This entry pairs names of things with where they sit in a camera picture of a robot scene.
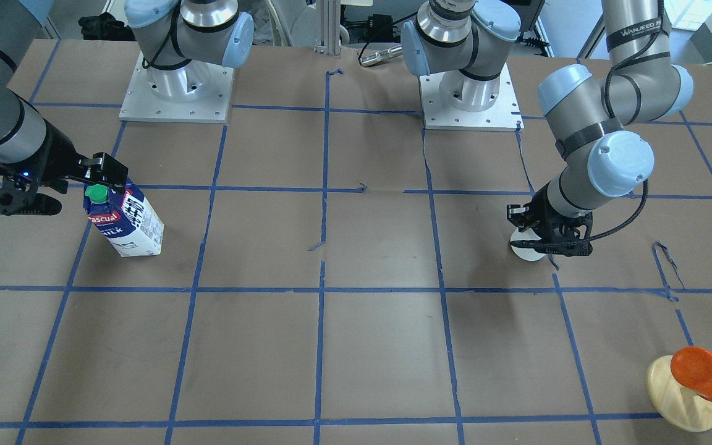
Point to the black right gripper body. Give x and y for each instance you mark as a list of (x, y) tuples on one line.
[(59, 157)]

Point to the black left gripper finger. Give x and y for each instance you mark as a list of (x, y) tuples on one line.
[(522, 217), (567, 249)]

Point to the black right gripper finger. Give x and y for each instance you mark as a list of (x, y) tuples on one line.
[(15, 202), (103, 169)]

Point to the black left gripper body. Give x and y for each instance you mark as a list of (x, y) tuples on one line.
[(543, 209)]

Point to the white ceramic mug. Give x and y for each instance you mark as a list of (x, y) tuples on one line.
[(526, 253)]

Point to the blue white milk carton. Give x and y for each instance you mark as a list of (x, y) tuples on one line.
[(126, 219)]

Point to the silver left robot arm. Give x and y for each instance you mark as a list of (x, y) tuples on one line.
[(459, 49)]

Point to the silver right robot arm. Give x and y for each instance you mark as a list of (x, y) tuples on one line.
[(178, 41)]

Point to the wooden cup stand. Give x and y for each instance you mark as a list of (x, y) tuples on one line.
[(679, 405)]

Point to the orange cup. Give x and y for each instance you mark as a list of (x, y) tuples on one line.
[(692, 368)]

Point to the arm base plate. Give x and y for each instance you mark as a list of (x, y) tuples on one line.
[(197, 93), (451, 101)]

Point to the aluminium frame post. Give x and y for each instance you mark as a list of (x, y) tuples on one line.
[(328, 40)]

